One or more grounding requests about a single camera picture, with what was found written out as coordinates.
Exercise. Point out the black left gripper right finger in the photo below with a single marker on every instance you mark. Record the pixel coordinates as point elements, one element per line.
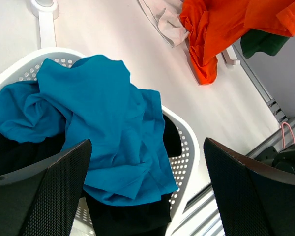
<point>253,199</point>

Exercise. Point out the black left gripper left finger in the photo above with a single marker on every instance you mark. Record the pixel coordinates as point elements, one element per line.
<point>42,199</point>

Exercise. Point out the black t shirt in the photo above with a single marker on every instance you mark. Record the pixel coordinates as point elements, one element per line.
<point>149,219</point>

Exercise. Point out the blue t shirt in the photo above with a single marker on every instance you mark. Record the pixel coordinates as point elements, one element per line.
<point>94,99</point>

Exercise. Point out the orange t shirt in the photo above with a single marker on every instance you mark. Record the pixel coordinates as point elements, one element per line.
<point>214,25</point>

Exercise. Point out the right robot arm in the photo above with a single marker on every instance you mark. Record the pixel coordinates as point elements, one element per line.
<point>283,160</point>

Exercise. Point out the dark green t shirt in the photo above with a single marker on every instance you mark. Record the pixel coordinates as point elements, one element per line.
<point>259,41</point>

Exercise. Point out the white printed t shirt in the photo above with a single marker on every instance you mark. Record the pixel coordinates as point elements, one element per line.
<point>164,15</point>

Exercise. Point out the white perforated plastic basket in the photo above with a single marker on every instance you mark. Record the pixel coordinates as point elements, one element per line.
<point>182,165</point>

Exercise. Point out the white metal clothes rack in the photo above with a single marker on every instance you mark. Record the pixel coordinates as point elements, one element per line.
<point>116,28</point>

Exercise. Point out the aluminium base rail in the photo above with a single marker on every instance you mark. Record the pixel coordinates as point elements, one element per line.
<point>223,125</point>

